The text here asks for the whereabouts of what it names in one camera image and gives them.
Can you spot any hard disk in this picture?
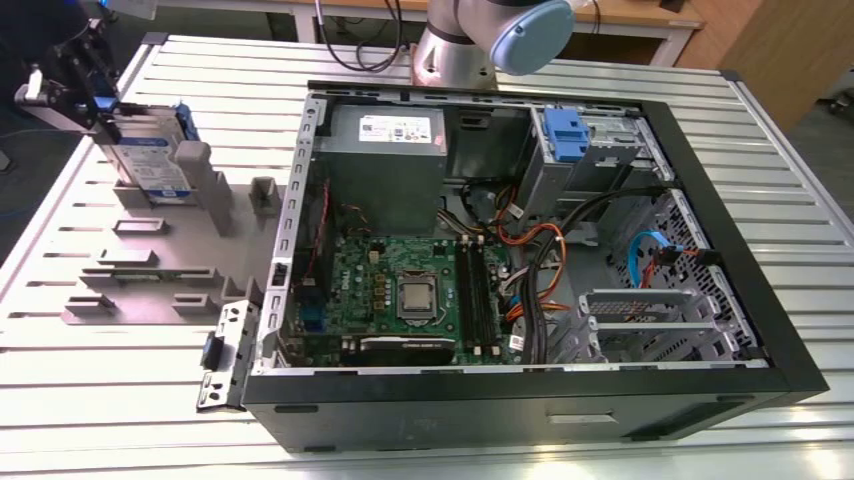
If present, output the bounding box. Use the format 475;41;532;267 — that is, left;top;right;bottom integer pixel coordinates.
85;92;201;206

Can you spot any orange power wire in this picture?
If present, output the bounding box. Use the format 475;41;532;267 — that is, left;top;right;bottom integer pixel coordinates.
652;244;726;269

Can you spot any metal disk bay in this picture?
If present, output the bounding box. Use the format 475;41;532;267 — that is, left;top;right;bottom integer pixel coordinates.
576;287;766;369

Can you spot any grey parts rack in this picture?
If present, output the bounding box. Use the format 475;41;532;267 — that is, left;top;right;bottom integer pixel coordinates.
60;140;289;326

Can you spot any green RAM stick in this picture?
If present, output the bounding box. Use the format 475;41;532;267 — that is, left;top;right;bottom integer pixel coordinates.
110;269;186;282

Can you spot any grey power supply unit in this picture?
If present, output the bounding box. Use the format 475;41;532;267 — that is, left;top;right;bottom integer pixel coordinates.
317;103;449;237

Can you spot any green motherboard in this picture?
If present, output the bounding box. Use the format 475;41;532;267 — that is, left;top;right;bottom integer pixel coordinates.
285;233;528;366

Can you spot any silver CPU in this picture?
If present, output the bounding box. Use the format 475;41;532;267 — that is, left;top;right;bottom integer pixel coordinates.
401;283;436;312

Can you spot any black CPU socket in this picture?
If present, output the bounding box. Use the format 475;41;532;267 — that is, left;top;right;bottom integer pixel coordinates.
395;268;443;330

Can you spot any black graphics card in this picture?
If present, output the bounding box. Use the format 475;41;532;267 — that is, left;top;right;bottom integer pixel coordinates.
337;333;460;367

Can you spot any black RAM slot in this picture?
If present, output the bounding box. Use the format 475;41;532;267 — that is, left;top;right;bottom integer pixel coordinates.
471;233;503;359
456;233;485;357

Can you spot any blue plastic drive latch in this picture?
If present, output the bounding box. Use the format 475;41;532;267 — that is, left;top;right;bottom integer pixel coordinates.
543;107;592;164

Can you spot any metal optical drive cage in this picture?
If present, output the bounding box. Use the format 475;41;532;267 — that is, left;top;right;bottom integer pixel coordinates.
517;102;673;224

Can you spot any black PC case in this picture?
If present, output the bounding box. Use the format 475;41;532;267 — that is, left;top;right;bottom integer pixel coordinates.
240;78;830;454

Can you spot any wooden cabinet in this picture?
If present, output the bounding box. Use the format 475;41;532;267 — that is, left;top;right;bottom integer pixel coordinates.
676;0;854;132

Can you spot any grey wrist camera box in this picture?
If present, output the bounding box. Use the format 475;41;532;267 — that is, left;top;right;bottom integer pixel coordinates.
12;69;56;109

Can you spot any wooden desk white frame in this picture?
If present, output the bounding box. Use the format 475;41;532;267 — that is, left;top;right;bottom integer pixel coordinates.
265;0;708;66

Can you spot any metal card retention bracket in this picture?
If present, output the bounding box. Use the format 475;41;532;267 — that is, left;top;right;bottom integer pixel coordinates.
194;298;260;414

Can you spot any orange red wire bundle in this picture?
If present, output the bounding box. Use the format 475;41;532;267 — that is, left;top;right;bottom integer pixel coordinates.
496;223;569;324

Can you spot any black cable bundle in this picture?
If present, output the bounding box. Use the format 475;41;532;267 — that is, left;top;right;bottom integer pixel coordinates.
519;184;668;365

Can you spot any blue data wire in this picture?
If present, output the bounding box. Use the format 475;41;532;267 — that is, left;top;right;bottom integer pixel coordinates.
625;228;708;290

